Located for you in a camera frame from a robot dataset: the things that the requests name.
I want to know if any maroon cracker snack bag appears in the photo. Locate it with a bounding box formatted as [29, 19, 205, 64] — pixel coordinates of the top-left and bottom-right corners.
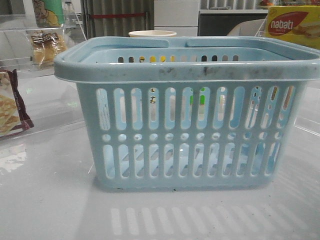
[0, 69, 34, 138]

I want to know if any white drawer cabinet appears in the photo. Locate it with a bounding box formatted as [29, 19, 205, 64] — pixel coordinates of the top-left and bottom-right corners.
[153, 0, 200, 37]

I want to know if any cream paper cup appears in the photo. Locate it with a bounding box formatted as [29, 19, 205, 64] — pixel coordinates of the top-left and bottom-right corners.
[128, 30, 177, 38]

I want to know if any clear acrylic stand right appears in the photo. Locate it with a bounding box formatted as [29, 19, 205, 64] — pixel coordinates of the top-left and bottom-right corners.
[254, 18, 267, 37]

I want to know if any clear acrylic display shelf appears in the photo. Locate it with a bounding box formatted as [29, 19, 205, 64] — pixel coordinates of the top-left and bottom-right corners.
[0, 11, 86, 78]

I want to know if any yellow nabati wafer box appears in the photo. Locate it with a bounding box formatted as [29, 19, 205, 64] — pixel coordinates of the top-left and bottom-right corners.
[264, 5, 320, 49]

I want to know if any packaged bread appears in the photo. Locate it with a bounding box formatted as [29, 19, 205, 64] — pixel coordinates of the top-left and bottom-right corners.
[29, 30, 67, 69]

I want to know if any green cartoon snack package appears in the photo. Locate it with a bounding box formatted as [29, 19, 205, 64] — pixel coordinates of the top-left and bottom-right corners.
[32, 0, 65, 28]

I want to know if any light blue plastic basket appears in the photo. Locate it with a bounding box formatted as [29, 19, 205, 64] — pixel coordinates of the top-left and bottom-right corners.
[54, 36, 320, 191]

